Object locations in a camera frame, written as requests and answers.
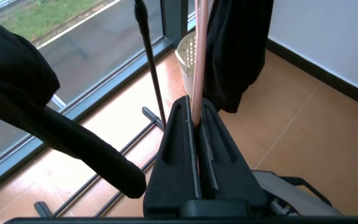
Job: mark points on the black clothes rack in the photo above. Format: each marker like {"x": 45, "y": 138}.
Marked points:
{"x": 141, "y": 15}

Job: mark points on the black garment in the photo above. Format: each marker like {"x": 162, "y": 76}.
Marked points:
{"x": 235, "y": 56}

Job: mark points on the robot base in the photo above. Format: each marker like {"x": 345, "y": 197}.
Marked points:
{"x": 291, "y": 193}

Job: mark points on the white laundry basket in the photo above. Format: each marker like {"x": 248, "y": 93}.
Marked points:
{"x": 186, "y": 59}

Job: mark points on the pink clothes hanger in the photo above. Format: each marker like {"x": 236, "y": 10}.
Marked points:
{"x": 200, "y": 62}

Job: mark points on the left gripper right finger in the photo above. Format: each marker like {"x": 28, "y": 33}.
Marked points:
{"x": 228, "y": 174}

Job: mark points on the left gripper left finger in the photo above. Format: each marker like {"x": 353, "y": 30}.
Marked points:
{"x": 172, "y": 174}

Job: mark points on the window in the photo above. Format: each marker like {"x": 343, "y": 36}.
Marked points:
{"x": 89, "y": 46}

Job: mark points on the black shorts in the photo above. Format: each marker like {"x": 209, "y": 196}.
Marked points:
{"x": 17, "y": 71}

